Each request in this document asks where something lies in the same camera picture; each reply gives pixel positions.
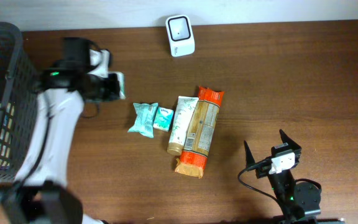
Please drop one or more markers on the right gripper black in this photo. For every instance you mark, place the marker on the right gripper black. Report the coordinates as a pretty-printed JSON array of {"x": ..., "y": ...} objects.
[{"x": 296, "y": 148}]

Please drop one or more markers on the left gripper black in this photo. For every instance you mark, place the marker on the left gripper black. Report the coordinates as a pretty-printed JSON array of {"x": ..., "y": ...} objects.
[{"x": 111, "y": 88}]

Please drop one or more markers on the teal wet wipes pack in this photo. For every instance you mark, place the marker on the teal wet wipes pack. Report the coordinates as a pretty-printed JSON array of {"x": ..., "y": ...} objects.
[{"x": 145, "y": 115}]

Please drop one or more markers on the small teal tissue pack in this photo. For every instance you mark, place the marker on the small teal tissue pack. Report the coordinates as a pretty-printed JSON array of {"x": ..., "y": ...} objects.
[{"x": 163, "y": 119}]

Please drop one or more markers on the orange spaghetti pasta package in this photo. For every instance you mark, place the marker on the orange spaghetti pasta package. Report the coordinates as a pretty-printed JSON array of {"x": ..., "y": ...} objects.
[{"x": 199, "y": 135}]

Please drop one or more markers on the white cream tube gold cap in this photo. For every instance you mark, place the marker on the white cream tube gold cap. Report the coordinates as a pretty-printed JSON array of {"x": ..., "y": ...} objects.
[{"x": 183, "y": 114}]

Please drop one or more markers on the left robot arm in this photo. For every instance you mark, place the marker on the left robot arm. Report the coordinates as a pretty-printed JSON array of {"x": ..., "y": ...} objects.
[{"x": 38, "y": 117}]

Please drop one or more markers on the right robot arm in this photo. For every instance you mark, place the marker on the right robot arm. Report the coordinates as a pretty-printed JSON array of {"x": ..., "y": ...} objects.
[{"x": 298, "y": 199}]

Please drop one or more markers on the white barcode scanner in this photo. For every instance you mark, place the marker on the white barcode scanner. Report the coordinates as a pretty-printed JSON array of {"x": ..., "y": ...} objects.
[{"x": 180, "y": 35}]

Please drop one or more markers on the grey plastic mesh basket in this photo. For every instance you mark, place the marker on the grey plastic mesh basket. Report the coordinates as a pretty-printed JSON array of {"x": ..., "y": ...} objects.
[{"x": 18, "y": 105}]

